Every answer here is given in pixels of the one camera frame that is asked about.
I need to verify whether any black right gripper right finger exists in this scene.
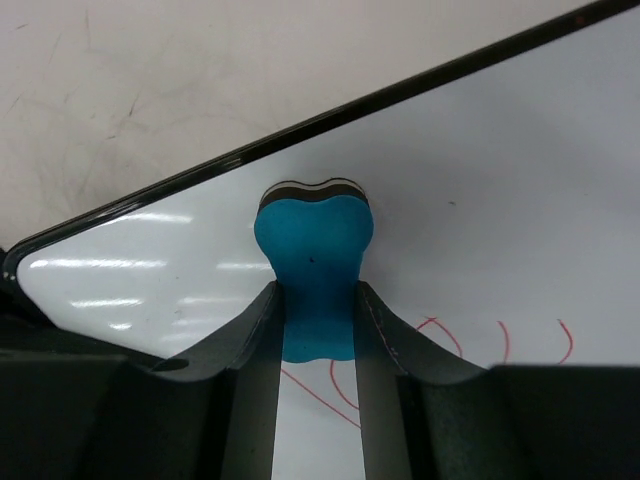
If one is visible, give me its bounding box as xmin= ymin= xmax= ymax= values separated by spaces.
xmin=354 ymin=283 xmax=639 ymax=479

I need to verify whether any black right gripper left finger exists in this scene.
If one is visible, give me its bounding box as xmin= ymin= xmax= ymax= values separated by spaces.
xmin=1 ymin=283 xmax=284 ymax=479

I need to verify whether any blue whiteboard eraser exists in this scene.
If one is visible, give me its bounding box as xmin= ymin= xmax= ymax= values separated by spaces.
xmin=254 ymin=178 xmax=374 ymax=363

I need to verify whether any black framed whiteboard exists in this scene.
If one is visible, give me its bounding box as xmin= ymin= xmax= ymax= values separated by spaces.
xmin=1 ymin=1 xmax=639 ymax=479

